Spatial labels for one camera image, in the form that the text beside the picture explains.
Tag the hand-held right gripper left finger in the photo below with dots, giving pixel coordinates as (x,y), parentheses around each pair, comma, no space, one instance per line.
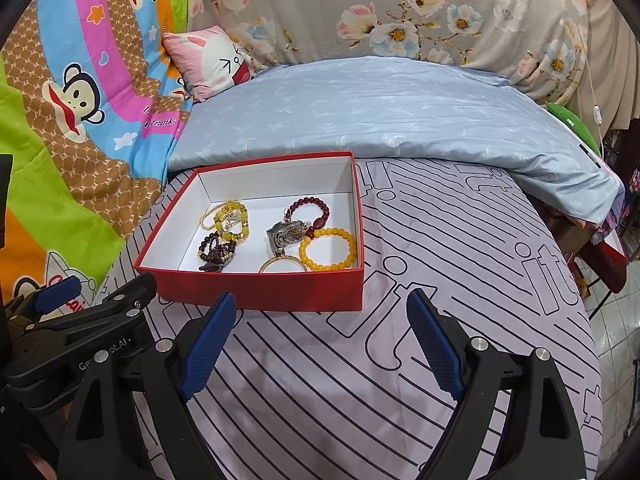
(210,345)

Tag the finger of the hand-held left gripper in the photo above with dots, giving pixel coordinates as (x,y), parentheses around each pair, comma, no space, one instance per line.
(125,300)
(57,294)

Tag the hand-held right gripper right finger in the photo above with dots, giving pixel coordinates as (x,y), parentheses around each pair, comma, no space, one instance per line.
(435,345)

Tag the red jewelry box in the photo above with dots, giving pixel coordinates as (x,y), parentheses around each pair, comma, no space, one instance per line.
(250,290)

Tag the dark garnet bead strand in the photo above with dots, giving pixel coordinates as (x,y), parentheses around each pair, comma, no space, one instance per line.
(210,260)

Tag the gold bangle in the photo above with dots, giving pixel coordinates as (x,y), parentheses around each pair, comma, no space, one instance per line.
(270,260)

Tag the silver wristwatch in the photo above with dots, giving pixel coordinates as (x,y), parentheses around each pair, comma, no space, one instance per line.
(280,235)

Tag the striped bed sheet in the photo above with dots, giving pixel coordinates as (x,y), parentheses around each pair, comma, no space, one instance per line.
(450,240)

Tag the cartoon monkey blanket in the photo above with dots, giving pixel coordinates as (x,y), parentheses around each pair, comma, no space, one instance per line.
(75,160)

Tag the red object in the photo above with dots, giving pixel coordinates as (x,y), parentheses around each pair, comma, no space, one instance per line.
(610,252)

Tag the light blue quilt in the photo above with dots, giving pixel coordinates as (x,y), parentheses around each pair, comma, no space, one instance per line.
(400,110)

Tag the pink rabbit pillow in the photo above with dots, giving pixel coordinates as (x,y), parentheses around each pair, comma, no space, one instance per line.
(210,60)

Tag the green object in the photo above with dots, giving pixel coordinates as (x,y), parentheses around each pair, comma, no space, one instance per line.
(570,122)

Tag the beige curtain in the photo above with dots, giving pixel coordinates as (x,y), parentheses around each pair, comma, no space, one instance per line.
(615,60)

